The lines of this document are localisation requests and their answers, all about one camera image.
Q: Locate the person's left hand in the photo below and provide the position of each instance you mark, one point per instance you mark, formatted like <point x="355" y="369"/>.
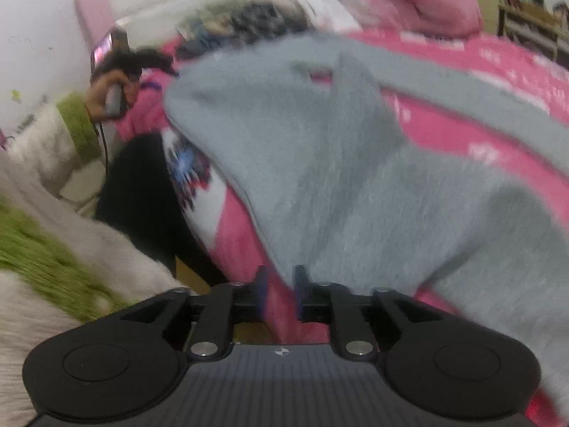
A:
<point x="95" y="100"/>

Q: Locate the person's left forearm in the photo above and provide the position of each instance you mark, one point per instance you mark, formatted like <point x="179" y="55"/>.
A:
<point x="75" y="124"/>

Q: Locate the plaid garment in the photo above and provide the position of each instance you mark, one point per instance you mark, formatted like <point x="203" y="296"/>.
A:
<point x="249" y="22"/>

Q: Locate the white shelf unit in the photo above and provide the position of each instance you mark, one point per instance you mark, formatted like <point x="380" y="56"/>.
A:
<point x="533" y="31"/>

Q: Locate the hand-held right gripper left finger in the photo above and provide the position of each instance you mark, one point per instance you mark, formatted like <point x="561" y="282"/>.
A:
<point x="263" y="291"/>

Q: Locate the pink floral bed sheet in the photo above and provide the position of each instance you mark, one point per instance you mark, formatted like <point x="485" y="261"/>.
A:
<point x="444" y="133"/>

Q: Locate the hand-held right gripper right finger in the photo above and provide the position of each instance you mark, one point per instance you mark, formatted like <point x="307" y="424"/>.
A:
<point x="301" y="289"/>

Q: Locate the grey fleece sweatshirt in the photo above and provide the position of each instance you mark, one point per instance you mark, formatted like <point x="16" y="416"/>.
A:
<point x="333" y="164"/>

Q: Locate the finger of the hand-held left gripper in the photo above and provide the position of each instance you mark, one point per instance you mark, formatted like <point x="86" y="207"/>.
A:
<point x="155" y="58"/>

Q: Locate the white garment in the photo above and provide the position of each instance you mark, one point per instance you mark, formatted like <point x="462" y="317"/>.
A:
<point x="324" y="9"/>

